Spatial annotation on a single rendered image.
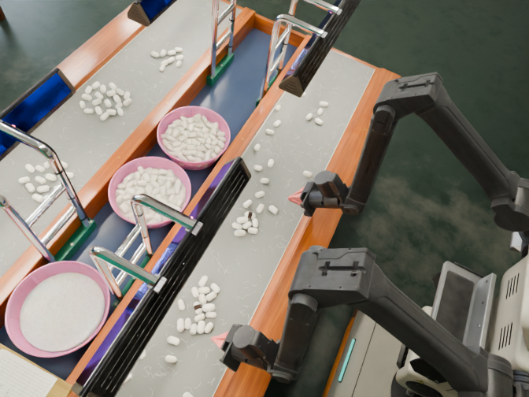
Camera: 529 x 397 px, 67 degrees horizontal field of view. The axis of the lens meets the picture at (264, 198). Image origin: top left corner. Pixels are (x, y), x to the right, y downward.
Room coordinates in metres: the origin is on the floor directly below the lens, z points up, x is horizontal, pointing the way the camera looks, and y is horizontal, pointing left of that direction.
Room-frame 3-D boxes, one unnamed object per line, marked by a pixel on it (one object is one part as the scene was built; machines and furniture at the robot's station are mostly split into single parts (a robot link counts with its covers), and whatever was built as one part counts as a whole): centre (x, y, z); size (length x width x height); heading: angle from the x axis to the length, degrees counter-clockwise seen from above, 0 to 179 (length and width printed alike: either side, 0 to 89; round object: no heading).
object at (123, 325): (0.31, 0.15, 1.08); 0.62 x 0.08 x 0.07; 169
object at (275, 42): (1.28, 0.04, 0.90); 0.20 x 0.19 x 0.45; 169
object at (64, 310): (0.19, 0.46, 0.71); 0.22 x 0.22 x 0.06
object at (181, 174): (0.63, 0.37, 0.72); 0.27 x 0.27 x 0.10
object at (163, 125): (0.90, 0.32, 0.72); 0.27 x 0.27 x 0.10
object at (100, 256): (0.33, 0.23, 0.90); 0.20 x 0.19 x 0.45; 169
